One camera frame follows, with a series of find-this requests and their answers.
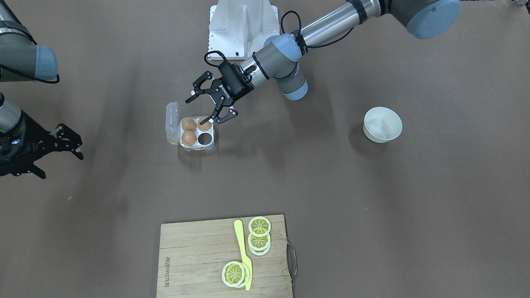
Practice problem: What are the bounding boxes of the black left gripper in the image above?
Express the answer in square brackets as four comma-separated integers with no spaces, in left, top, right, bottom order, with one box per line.
[185,62,254,124]

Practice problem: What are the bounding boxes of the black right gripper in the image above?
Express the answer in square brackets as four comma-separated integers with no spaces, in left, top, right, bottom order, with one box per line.
[0,112,84,179]

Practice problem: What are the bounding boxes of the brown egg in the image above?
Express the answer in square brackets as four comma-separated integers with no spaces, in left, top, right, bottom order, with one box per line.
[197,116,212,132]
[181,131,197,147]

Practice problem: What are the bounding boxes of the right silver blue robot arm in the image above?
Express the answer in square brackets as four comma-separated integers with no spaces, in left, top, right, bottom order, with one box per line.
[0,0,84,179]

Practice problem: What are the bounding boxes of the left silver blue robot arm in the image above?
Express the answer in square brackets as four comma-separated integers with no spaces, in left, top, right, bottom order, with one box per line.
[185,0,462,124]

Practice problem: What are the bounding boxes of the brown egg far cell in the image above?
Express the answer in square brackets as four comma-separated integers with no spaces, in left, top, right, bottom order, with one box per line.
[181,117,197,132]

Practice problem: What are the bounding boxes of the clear plastic egg box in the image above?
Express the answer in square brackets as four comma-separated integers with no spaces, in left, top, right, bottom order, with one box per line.
[165,102,214,151]

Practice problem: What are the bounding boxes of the yellow plastic knife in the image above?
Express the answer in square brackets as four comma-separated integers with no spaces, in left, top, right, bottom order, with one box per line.
[234,219,253,291]

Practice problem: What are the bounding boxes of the lemon slice rear stacked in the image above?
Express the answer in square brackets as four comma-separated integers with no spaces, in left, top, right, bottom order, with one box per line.
[248,234,271,256]

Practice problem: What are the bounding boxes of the bamboo cutting board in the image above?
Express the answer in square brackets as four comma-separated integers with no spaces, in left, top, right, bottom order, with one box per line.
[157,214,296,298]

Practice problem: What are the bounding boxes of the white bowl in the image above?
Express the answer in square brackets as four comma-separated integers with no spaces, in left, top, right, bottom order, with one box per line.
[363,107,403,144]

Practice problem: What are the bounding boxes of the lemon slice single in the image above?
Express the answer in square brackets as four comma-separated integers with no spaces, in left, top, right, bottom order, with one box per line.
[221,261,252,288]

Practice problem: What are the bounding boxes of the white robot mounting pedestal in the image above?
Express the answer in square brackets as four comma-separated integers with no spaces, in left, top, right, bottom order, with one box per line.
[207,0,280,60]

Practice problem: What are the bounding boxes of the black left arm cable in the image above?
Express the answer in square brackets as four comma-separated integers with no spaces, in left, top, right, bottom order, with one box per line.
[204,10,357,67]

